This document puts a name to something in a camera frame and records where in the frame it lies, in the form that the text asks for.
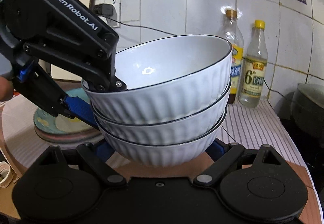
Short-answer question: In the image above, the teal fried egg plate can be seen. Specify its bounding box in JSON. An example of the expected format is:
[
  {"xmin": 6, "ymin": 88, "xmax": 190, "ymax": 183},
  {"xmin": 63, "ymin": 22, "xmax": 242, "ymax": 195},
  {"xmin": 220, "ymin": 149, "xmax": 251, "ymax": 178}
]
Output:
[{"xmin": 33, "ymin": 87, "xmax": 98, "ymax": 135}]

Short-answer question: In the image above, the pink rabbit carrot plate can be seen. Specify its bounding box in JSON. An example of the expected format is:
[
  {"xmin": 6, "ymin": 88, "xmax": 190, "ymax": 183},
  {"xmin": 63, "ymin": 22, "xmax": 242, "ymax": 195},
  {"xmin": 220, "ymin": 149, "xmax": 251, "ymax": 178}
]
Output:
[{"xmin": 34, "ymin": 123, "xmax": 100, "ymax": 143}]

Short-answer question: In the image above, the white black-rimmed plate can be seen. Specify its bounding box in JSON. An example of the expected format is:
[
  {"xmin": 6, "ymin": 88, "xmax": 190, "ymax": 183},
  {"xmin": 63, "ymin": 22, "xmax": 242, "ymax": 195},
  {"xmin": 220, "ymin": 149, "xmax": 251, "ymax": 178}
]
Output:
[{"xmin": 46, "ymin": 134, "xmax": 104, "ymax": 149}]

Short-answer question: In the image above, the person hand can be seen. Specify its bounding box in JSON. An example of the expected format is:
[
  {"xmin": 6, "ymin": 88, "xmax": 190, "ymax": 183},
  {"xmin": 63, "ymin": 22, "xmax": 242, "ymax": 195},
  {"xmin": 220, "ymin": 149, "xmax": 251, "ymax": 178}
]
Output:
[{"xmin": 0, "ymin": 76, "xmax": 14, "ymax": 102}]

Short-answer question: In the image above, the black power adapter plug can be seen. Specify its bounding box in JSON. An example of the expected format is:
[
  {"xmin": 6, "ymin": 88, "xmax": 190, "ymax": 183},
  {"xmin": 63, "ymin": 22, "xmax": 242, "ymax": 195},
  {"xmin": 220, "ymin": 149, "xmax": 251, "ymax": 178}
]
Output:
[{"xmin": 93, "ymin": 4, "xmax": 114, "ymax": 17}]

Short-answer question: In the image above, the striped brown pink table mat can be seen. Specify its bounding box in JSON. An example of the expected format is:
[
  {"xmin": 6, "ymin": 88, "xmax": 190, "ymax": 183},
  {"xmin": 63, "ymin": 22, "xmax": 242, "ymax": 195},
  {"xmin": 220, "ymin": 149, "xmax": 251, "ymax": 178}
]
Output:
[{"xmin": 1, "ymin": 92, "xmax": 323, "ymax": 223}]

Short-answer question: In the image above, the white vinegar bottle yellow cap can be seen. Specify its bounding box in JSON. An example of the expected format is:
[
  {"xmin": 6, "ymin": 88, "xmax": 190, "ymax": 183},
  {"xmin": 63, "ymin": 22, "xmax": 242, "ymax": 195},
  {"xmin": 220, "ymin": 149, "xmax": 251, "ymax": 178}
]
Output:
[{"xmin": 238, "ymin": 20, "xmax": 268, "ymax": 108}]

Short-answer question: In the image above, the black wok with lid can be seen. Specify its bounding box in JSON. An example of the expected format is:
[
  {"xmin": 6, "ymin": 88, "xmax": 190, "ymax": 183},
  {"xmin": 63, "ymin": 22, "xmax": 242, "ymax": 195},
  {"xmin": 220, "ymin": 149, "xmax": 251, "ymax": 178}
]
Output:
[{"xmin": 278, "ymin": 83, "xmax": 323, "ymax": 165}]

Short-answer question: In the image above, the yellow label cooking wine bottle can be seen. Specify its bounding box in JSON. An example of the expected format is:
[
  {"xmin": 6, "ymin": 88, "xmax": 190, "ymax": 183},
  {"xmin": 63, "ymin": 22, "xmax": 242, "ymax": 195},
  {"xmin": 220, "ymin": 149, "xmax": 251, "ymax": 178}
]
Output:
[{"xmin": 224, "ymin": 9, "xmax": 244, "ymax": 104}]

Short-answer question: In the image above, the white wall socket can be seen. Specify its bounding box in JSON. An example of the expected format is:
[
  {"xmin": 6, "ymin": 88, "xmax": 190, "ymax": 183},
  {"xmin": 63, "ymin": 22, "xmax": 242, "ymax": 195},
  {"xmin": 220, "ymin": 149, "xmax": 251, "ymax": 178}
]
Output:
[{"xmin": 106, "ymin": 1, "xmax": 121, "ymax": 28}]

